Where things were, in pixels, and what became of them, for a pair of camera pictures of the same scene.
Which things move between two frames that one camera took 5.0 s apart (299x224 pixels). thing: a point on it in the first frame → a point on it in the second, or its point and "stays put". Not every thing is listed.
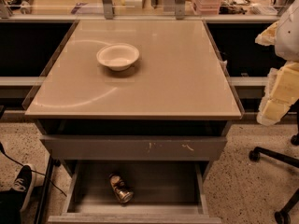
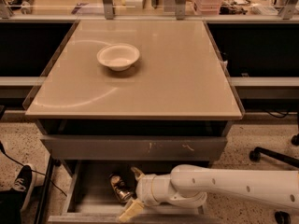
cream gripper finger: x=268 y=35 → x=138 y=175
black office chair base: x=282 y=217 stays put
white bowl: x=118 y=57 stays put
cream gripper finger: x=281 y=91 → x=132 y=208
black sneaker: x=25 y=182 stays put
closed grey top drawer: x=131 y=147 stays put
